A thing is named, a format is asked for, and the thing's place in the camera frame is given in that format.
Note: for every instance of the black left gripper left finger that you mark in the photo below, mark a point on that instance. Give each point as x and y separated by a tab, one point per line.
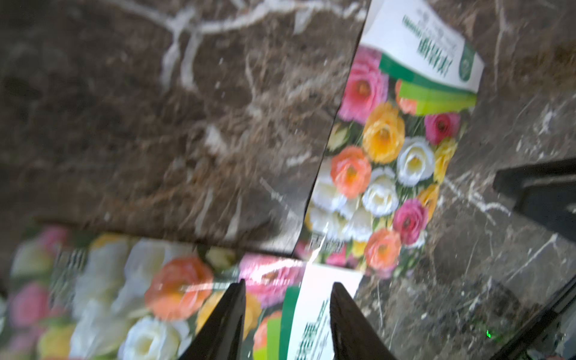
221	336

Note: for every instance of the flower seed packet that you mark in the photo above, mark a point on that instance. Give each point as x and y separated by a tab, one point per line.
412	84
78	295

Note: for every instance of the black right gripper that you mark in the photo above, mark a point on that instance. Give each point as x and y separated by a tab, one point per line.
543	193

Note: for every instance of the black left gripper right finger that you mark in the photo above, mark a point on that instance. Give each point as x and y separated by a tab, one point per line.
352	335

